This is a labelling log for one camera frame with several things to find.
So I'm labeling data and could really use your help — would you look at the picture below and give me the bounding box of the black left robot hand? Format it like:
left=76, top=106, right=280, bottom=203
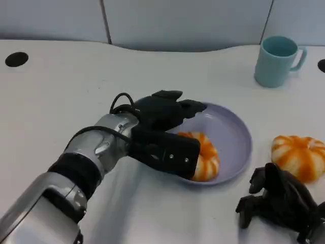
left=132, top=89, right=207, bottom=133

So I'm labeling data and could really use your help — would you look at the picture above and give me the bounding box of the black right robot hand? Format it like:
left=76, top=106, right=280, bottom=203
left=235, top=162, right=325, bottom=244

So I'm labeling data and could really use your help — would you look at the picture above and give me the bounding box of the orange and white bread roll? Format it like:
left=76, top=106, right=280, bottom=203
left=176, top=131, right=221, bottom=182
left=271, top=135, right=325, bottom=182

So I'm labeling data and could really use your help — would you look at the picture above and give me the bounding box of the lilac plate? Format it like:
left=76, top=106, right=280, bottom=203
left=165, top=102, right=253, bottom=187

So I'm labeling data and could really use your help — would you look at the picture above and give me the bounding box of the grey partition panel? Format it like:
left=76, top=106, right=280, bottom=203
left=260, top=0, right=325, bottom=47
left=101, top=0, right=274, bottom=52
left=0, top=0, right=113, bottom=44

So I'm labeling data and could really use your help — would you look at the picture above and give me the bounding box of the pale green mug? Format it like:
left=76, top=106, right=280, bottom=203
left=254, top=35, right=308, bottom=88

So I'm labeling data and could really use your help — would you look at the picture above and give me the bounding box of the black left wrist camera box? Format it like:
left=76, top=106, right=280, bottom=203
left=128, top=125, right=202, bottom=181

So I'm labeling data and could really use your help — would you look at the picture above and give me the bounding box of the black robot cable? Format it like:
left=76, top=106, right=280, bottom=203
left=109, top=92, right=136, bottom=115

